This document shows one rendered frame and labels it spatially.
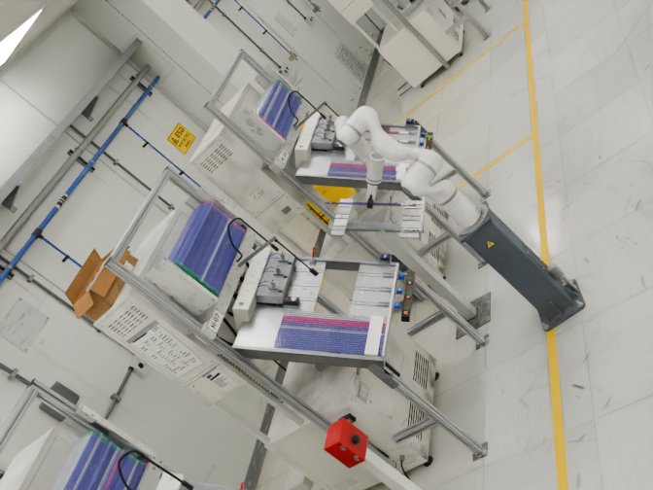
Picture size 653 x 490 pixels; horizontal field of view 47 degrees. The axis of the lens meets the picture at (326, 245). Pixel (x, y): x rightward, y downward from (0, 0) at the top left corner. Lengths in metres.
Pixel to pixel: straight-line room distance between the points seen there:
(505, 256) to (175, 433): 2.48
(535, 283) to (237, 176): 1.96
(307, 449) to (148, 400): 1.40
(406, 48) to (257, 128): 3.63
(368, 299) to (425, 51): 4.65
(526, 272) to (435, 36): 4.50
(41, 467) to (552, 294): 2.46
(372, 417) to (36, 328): 2.18
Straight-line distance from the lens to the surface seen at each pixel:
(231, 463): 5.30
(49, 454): 3.06
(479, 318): 4.48
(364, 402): 3.76
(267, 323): 3.69
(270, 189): 4.76
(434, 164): 3.56
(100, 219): 5.58
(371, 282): 3.86
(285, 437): 4.01
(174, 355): 3.73
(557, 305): 3.99
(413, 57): 8.08
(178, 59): 6.72
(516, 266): 3.82
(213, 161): 4.76
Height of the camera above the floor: 2.35
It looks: 19 degrees down
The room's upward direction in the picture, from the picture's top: 49 degrees counter-clockwise
